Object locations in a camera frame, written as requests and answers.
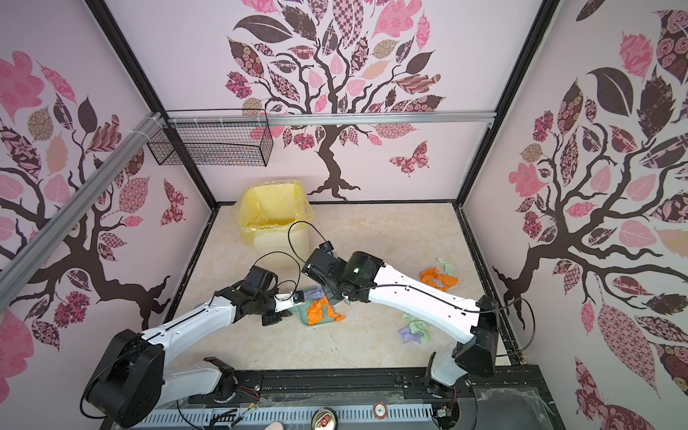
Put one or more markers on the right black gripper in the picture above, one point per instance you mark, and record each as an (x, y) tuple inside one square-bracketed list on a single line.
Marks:
[(330, 290)]

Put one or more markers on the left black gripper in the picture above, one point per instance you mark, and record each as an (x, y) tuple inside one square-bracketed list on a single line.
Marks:
[(271, 320)]

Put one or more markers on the purple paper scrap back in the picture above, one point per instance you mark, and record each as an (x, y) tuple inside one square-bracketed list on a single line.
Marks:
[(314, 293)]

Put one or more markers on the purple paper scrap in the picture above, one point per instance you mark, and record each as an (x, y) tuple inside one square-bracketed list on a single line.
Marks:
[(407, 334), (314, 293)]

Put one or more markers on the green plastic dustpan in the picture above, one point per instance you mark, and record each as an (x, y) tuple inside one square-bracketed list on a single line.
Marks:
[(301, 310)]

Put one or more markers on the orange paper scrap back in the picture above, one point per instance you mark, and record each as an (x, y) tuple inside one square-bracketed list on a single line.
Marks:
[(321, 312)]

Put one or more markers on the orange paper scrap pile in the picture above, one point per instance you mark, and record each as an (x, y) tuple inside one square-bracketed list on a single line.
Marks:
[(440, 281)]

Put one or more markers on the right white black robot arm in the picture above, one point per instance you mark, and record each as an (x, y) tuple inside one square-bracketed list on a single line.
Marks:
[(472, 324)]

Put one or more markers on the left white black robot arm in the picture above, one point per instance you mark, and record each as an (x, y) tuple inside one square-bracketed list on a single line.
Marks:
[(133, 378)]

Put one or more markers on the purple paper scrap front right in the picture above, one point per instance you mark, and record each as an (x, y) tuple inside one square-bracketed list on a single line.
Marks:
[(407, 334)]

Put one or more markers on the green paper scrap front right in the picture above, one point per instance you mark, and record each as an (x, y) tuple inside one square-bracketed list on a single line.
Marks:
[(417, 324)]

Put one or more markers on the cream trash bin yellow bag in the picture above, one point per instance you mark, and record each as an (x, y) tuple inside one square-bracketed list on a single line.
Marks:
[(273, 220)]

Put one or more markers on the light green scrap right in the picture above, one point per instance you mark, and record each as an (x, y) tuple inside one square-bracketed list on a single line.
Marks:
[(446, 266)]

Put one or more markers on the metal can top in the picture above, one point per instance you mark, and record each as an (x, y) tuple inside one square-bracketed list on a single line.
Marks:
[(325, 419)]

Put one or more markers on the red white round sticker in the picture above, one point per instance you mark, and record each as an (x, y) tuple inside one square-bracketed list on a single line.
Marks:
[(380, 411)]

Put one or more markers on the grey slotted cable duct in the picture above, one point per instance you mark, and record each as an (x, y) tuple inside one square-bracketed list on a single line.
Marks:
[(348, 417)]

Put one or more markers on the black wire basket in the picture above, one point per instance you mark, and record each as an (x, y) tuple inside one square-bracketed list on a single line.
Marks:
[(214, 137)]

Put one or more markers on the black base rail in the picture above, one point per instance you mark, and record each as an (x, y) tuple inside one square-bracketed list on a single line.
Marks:
[(515, 397)]

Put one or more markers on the aluminium rail back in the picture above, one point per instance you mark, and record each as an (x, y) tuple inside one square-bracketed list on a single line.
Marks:
[(479, 116)]

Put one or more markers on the aluminium rail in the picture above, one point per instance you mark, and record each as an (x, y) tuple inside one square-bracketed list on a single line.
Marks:
[(21, 269), (479, 116)]

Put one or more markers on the aluminium rail left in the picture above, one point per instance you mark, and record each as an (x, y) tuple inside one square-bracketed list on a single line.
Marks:
[(21, 269)]

